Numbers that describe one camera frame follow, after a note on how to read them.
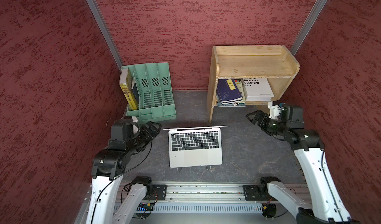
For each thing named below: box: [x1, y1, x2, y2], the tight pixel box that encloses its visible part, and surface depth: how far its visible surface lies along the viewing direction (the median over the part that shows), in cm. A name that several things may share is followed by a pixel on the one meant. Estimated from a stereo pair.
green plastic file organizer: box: [126, 62, 177, 123], surface depth 109 cm
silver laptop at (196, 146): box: [162, 124, 230, 168], surface depth 84 cm
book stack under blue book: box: [216, 99, 247, 108], surface depth 87 cm
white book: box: [243, 77, 275, 102], surface depth 90 cm
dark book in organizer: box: [131, 76, 140, 110], surface depth 103 cm
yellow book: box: [119, 67, 138, 111], surface depth 95 cm
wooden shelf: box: [206, 45, 301, 124], surface depth 77 cm
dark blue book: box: [216, 78, 244, 105], surface depth 89 cm
